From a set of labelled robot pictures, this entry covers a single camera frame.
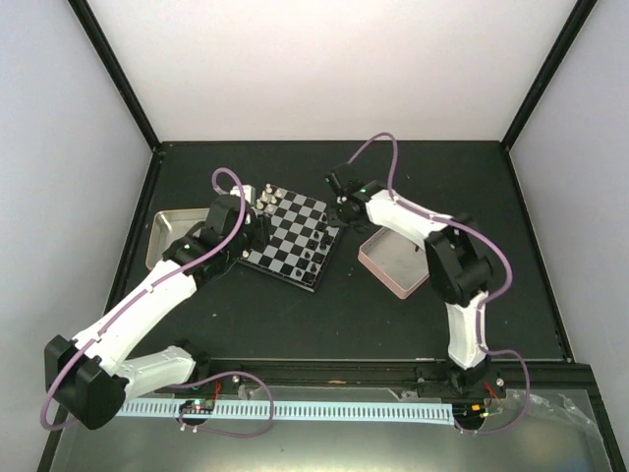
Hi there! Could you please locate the pink metal tin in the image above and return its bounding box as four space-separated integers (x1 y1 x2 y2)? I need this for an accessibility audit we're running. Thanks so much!
358 228 429 300

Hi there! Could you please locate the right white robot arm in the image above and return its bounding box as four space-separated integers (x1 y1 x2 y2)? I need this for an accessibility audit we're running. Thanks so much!
325 163 492 396

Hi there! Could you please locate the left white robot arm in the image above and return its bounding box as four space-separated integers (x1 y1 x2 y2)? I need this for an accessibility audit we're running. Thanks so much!
40 195 271 431

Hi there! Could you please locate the small green circuit board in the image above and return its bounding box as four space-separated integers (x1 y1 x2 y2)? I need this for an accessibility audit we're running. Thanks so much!
179 399 214 414

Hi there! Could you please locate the black and silver chessboard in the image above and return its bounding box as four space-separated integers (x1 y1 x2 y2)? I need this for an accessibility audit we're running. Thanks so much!
241 184 342 293

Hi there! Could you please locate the gold metal tin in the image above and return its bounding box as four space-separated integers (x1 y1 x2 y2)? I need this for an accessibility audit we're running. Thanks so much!
145 207 209 270

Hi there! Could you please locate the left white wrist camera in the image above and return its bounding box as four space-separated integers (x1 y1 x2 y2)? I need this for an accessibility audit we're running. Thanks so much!
230 185 257 207

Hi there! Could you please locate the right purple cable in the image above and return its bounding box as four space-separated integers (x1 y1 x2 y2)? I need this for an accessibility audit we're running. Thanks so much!
348 131 532 437

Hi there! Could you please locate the purple cable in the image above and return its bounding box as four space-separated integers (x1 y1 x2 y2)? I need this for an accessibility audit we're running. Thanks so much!
41 168 276 432
348 131 532 437

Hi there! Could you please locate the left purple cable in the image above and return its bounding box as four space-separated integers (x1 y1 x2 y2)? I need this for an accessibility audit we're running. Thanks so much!
41 168 276 432

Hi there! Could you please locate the light blue cable duct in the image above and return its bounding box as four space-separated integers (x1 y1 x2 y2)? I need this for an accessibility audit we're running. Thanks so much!
118 398 454 426

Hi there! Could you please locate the right black frame post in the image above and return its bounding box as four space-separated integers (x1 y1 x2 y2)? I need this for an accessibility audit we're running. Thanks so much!
501 0 598 151

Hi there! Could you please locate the black frame post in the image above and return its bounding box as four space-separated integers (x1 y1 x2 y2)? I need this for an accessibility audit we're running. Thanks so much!
68 0 161 151
501 0 598 151

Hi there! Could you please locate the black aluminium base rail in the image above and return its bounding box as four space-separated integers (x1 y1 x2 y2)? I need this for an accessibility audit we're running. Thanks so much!
146 357 596 394

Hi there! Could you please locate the left black frame post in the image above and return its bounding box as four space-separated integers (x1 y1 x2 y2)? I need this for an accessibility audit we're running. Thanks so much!
68 0 161 151

